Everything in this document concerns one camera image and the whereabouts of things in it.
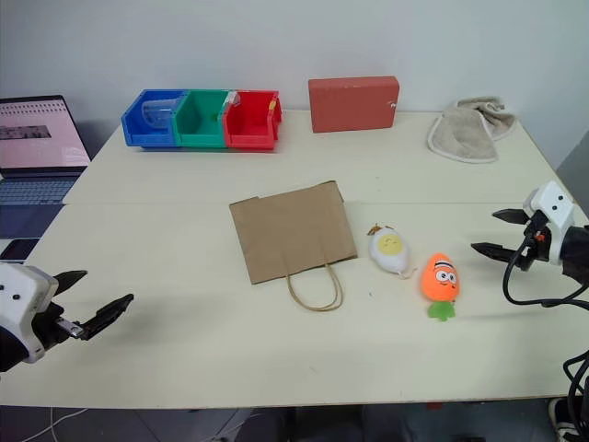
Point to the red plastic storage bin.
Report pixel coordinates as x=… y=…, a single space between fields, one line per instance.
x=248 y=129

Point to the brown paper bag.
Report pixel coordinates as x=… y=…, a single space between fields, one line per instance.
x=294 y=232

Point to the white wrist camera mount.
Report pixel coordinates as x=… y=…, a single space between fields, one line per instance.
x=557 y=209
x=20 y=299

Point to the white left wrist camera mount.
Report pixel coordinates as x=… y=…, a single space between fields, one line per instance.
x=20 y=299

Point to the black smartphone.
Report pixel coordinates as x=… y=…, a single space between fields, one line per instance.
x=18 y=250

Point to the blue plastic storage bin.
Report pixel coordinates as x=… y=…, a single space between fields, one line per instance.
x=138 y=129

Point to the small clear plastic container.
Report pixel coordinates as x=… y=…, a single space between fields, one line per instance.
x=231 y=100

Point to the beige towel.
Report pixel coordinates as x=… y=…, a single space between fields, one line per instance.
x=462 y=133

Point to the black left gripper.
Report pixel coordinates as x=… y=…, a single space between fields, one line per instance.
x=50 y=324

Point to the red brick block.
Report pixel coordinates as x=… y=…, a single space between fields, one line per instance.
x=352 y=103

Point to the black and white sneaker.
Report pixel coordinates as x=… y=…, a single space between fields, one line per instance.
x=562 y=414

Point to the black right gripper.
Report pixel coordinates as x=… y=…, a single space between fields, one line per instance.
x=536 y=251

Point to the open laptop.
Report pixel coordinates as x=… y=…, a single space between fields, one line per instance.
x=37 y=138

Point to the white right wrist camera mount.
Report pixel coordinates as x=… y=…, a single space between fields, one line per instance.
x=557 y=209

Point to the orange carrot plush toy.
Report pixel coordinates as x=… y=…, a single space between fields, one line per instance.
x=441 y=278

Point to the clear plastic cup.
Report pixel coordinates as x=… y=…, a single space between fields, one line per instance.
x=158 y=114

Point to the green plastic storage bin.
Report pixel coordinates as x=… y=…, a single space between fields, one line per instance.
x=198 y=124

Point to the white egg plush toy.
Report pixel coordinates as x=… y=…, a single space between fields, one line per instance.
x=390 y=251

